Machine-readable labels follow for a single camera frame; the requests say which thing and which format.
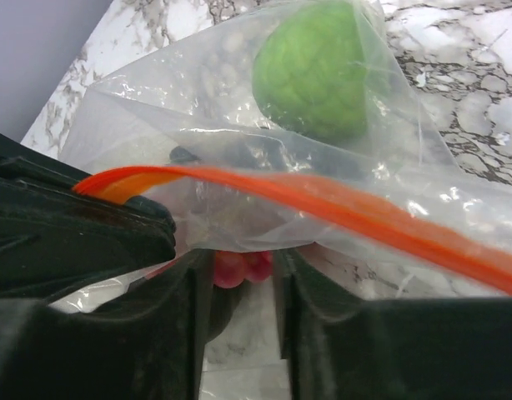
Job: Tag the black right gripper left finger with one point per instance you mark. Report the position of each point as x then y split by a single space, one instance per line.
145 344

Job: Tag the green fake vegetable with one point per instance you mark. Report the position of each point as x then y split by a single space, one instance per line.
319 71

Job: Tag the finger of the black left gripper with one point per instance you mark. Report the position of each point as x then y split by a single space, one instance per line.
37 189
61 246

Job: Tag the pink fake grape bunch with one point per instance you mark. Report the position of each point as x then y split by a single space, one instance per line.
233 268

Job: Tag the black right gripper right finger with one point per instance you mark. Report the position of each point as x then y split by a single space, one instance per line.
339 346

